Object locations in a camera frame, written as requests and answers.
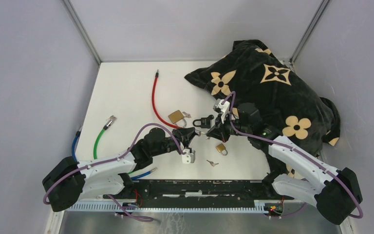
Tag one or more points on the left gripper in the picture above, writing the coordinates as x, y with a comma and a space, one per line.
184, 136

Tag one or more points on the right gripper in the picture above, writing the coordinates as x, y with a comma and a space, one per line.
219, 130

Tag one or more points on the red cable lock keys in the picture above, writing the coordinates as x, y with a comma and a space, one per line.
202, 134

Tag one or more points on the small brass padlock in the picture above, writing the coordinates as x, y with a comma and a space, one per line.
221, 149

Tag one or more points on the black padlock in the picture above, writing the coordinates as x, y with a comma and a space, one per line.
203, 122

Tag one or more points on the large brass padlock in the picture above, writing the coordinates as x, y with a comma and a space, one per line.
177, 118

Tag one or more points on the red cable lock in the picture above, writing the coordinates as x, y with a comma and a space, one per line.
154, 105

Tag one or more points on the small padlock keys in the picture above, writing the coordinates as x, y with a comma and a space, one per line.
213, 164

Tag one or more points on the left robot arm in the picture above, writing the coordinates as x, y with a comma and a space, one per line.
71, 180

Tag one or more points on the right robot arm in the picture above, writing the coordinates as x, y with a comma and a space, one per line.
293, 172

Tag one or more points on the large padlock keys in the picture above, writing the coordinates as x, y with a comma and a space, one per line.
187, 115

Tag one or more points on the black floral blanket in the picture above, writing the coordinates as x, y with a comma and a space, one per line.
283, 99

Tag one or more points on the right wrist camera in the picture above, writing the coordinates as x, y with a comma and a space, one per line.
222, 108

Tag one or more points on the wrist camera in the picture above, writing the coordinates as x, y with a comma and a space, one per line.
222, 108
188, 156

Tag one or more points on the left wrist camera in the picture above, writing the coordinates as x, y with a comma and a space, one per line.
188, 156

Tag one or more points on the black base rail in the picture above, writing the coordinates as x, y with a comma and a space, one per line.
157, 193

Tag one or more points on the green cable lock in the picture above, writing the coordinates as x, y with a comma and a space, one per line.
109, 122

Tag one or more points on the blue cable lock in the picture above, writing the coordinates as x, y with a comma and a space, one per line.
73, 154

